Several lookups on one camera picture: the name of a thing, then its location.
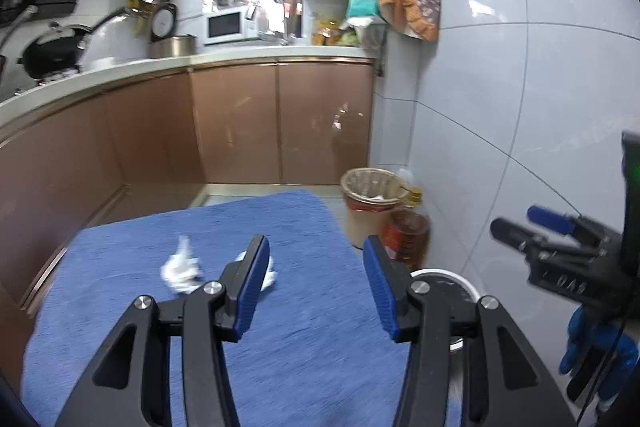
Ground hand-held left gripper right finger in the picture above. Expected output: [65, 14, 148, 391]
[362, 234, 578, 427]

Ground white bin with black liner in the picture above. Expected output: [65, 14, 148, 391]
[410, 268, 480, 353]

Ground white kitchen countertop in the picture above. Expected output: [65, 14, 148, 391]
[0, 44, 376, 122]

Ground blue terry towel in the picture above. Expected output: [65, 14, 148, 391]
[22, 189, 463, 427]

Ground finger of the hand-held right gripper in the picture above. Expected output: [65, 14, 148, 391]
[527, 205, 601, 242]
[490, 217, 551, 259]

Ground metal flexible hose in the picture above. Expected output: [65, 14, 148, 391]
[0, 4, 38, 48]

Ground yellow jars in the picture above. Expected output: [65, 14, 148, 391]
[311, 19, 343, 46]

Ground white microwave oven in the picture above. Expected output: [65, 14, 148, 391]
[202, 7, 261, 46]

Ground beige bin with clear liner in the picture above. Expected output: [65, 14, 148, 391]
[341, 168, 408, 250]

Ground stainless steel pot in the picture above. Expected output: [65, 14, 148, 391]
[150, 34, 197, 59]

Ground person's right hand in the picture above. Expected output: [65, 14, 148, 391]
[559, 306, 640, 403]

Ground black wok with lid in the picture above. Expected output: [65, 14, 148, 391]
[17, 24, 93, 78]

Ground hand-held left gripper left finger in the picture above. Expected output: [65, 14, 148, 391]
[55, 234, 271, 427]

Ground cooking oil bottle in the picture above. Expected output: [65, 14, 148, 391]
[382, 187, 432, 272]

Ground white tissue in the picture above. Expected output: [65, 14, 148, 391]
[160, 234, 203, 294]
[235, 251, 279, 293]

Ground brown kitchen cabinet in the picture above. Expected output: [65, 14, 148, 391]
[0, 59, 376, 308]

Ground white plastic bag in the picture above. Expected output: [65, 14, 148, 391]
[345, 16, 388, 48]

